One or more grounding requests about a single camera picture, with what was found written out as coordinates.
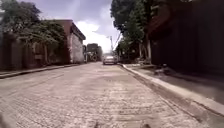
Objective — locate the grey car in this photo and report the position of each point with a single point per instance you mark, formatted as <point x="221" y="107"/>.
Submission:
<point x="109" y="60"/>

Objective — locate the pole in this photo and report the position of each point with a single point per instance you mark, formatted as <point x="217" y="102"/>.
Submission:
<point x="111" y="43"/>

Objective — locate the grey paved road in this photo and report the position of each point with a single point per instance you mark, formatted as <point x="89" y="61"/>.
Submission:
<point x="93" y="96"/>

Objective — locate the red brick building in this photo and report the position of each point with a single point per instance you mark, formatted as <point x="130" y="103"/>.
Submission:
<point x="76" y="46"/>

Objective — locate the row of trees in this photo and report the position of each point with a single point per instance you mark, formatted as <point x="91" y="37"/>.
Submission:
<point x="131" y="23"/>

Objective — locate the robot's own part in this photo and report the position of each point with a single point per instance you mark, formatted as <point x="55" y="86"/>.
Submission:
<point x="97" y="125"/>
<point x="145" y="126"/>

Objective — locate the concrete kerb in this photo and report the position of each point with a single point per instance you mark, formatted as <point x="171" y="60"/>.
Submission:
<point x="173" y="89"/>

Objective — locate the narrow kerb strip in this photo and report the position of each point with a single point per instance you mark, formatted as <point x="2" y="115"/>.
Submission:
<point x="33" y="70"/>

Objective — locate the grey stone pavement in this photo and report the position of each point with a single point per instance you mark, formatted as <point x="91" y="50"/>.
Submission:
<point x="193" y="83"/>

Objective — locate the leafy trees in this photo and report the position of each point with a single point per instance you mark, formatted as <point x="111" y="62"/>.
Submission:
<point x="26" y="23"/>

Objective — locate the dark wall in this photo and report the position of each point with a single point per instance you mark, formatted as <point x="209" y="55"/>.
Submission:
<point x="190" y="36"/>

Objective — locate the brown wall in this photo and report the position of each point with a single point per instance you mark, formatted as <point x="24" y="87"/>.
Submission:
<point x="20" y="55"/>

